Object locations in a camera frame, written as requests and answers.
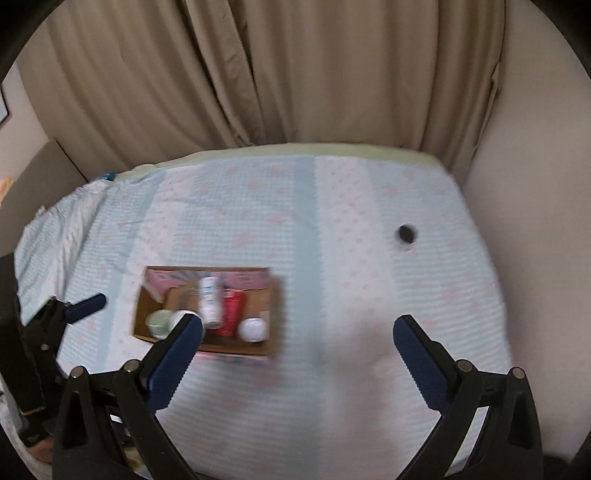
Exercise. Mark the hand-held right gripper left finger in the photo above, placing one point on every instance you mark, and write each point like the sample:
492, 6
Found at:
178, 360

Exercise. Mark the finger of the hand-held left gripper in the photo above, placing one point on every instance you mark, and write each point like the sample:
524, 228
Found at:
48, 325
87, 304

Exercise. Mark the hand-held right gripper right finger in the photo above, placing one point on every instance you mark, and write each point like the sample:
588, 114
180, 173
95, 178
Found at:
420, 364

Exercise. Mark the light green jar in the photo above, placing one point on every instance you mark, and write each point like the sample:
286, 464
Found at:
158, 324

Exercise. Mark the white earbuds case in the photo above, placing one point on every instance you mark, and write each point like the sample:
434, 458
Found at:
179, 317

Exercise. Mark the white pill bottle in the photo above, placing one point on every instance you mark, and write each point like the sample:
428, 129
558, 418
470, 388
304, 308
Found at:
210, 302

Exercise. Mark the small red carton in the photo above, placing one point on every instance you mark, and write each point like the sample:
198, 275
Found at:
230, 314

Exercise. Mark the white jar with dark rim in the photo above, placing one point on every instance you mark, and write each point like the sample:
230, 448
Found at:
253, 330

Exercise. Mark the cardboard box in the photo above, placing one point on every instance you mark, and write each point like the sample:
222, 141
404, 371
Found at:
264, 304

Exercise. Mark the white jar with black lid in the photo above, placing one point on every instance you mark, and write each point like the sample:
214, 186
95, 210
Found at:
406, 234

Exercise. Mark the person's left hand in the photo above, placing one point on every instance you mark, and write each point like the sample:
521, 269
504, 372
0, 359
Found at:
41, 451

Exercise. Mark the grey headboard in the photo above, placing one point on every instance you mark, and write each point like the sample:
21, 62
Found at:
41, 184

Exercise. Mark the small blue item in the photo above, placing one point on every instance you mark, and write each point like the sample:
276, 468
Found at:
107, 177

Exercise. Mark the checkered light blue bed cover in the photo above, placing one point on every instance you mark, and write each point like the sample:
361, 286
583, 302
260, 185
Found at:
323, 277

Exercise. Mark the small orange and white box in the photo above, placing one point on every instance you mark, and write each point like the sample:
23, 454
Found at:
4, 190

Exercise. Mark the beige curtain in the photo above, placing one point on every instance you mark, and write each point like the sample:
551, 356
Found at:
138, 83
369, 69

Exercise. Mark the light green bed sheet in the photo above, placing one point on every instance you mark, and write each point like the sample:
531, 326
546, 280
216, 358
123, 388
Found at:
300, 150

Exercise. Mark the framed wall picture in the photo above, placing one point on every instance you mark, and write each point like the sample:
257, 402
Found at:
3, 108

